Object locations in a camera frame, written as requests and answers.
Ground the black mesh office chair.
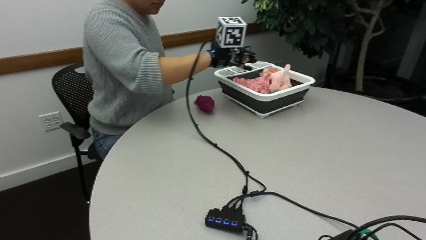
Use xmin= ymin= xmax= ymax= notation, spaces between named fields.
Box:
xmin=50 ymin=63 xmax=103 ymax=205

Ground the the person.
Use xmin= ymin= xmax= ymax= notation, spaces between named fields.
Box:
xmin=81 ymin=0 xmax=213 ymax=161

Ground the black usb hub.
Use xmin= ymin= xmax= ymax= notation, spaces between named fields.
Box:
xmin=203 ymin=207 xmax=247 ymax=234

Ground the black cable bundle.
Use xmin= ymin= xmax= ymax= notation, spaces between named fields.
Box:
xmin=316 ymin=214 xmax=426 ymax=240

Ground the wooden wall rail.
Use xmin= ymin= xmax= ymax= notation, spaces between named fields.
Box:
xmin=0 ymin=22 xmax=267 ymax=76

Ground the black hub cable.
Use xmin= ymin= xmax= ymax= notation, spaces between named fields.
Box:
xmin=238 ymin=190 xmax=360 ymax=231

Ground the white and grey collapsible basin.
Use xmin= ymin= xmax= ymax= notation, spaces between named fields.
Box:
xmin=213 ymin=60 xmax=316 ymax=119

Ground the white marker cube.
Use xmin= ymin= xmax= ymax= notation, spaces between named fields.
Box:
xmin=214 ymin=16 xmax=249 ymax=49

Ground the purple plush toy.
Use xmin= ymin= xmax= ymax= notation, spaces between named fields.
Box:
xmin=194 ymin=94 xmax=217 ymax=114

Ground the pink plush toy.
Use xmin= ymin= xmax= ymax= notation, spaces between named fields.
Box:
xmin=233 ymin=63 xmax=294 ymax=95

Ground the white wall outlet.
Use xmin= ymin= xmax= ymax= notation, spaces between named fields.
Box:
xmin=37 ymin=111 xmax=65 ymax=133

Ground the black glove cable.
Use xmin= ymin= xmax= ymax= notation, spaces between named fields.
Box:
xmin=183 ymin=40 xmax=267 ymax=201

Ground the green indoor tree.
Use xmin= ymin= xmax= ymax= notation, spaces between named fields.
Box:
xmin=239 ymin=0 xmax=426 ymax=93

